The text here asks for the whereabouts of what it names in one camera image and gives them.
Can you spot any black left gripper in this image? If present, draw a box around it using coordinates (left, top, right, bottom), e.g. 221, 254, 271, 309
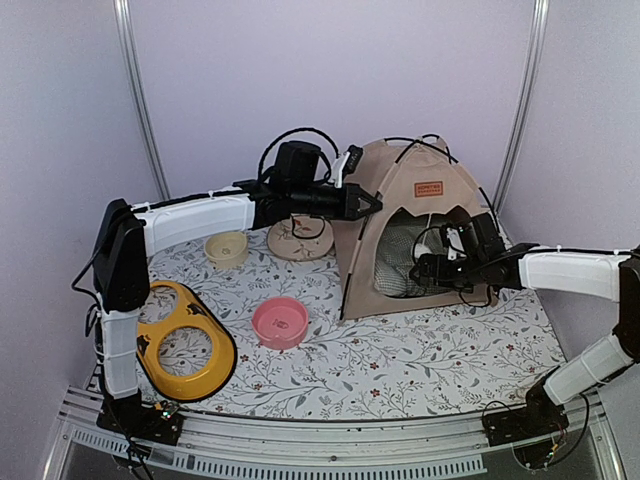
291, 182, 382, 220

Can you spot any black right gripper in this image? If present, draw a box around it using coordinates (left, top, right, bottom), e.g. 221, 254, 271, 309
410, 253, 486, 294

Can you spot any green checkered pet cushion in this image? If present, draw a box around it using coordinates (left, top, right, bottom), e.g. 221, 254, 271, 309
374, 209, 451, 299

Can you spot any beige fabric pet tent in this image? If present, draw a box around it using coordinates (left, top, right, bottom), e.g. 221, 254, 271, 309
332, 134, 486, 320

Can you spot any cream pet bowl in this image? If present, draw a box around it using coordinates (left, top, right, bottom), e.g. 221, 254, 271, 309
204, 231, 249, 269

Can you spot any pink pet bowl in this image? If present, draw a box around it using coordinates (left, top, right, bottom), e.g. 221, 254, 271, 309
251, 297, 309, 350

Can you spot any yellow double bowl holder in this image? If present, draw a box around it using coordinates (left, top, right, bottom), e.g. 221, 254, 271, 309
137, 281, 238, 403

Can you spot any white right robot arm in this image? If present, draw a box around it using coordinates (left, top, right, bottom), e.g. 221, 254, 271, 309
410, 214, 639, 436

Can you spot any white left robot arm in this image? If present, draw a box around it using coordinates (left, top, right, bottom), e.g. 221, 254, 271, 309
92, 141, 382, 434

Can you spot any round beige embroidered mat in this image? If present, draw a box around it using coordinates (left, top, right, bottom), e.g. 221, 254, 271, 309
266, 214, 334, 262

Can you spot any floral white table mat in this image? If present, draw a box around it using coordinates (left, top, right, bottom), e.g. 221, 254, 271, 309
148, 231, 564, 420

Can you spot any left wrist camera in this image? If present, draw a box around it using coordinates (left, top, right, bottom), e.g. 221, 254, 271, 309
329, 145, 364, 188

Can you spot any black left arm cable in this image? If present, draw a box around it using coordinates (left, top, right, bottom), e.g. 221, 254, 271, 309
257, 127, 341, 186

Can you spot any aluminium front rail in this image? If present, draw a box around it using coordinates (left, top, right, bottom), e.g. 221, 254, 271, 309
43, 387, 627, 479

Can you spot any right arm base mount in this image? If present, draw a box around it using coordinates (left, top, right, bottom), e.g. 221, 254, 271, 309
482, 382, 569, 470

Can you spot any left aluminium frame post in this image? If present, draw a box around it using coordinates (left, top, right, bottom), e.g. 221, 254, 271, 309
113, 0, 171, 200

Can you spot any aluminium frame post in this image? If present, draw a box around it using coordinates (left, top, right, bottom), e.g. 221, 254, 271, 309
493, 0, 550, 212
113, 0, 171, 200

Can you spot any right aluminium frame post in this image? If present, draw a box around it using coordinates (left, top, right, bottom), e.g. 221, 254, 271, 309
493, 0, 550, 212

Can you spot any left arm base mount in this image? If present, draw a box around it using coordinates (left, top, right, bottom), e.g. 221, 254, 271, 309
96, 393, 184, 446

